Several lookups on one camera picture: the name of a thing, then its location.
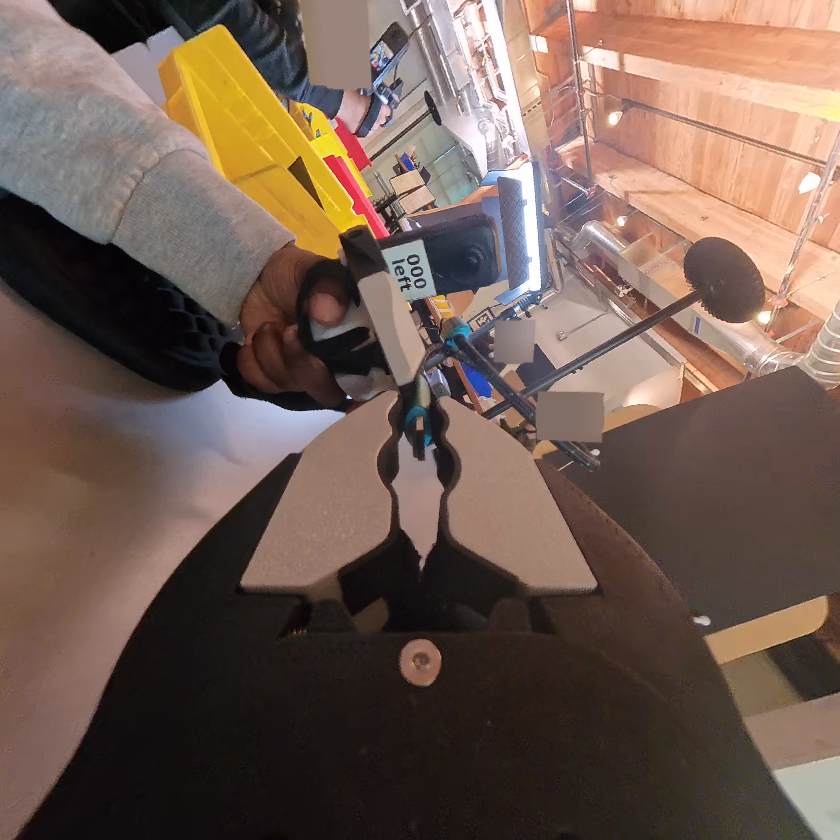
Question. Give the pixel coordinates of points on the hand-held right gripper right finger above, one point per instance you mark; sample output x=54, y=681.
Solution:
x=512, y=505

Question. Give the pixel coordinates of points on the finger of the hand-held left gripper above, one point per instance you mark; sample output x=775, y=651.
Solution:
x=394, y=328

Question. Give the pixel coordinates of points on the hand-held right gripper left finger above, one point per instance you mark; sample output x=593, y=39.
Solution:
x=328, y=505

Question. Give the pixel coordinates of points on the large yellow plastic bin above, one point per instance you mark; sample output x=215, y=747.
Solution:
x=243, y=131

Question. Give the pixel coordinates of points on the person's left forearm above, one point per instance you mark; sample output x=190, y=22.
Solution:
x=98, y=131

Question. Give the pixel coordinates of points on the person's left hand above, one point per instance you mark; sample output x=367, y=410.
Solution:
x=269, y=315

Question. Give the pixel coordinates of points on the studio light panel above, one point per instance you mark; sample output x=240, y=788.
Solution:
x=522, y=223

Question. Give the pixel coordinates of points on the red plastic bin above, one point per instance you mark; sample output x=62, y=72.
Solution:
x=358, y=190

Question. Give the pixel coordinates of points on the small yellow plastic bin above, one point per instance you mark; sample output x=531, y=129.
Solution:
x=315, y=131

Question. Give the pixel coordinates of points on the black board with cardboard backing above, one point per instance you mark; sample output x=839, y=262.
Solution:
x=722, y=492

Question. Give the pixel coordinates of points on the black smartphone on grip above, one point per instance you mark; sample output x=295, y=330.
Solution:
x=388, y=47

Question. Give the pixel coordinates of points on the black stand with round head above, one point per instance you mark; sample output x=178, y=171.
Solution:
x=722, y=279

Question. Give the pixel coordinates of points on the silver ventilation duct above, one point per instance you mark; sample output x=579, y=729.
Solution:
x=656, y=269

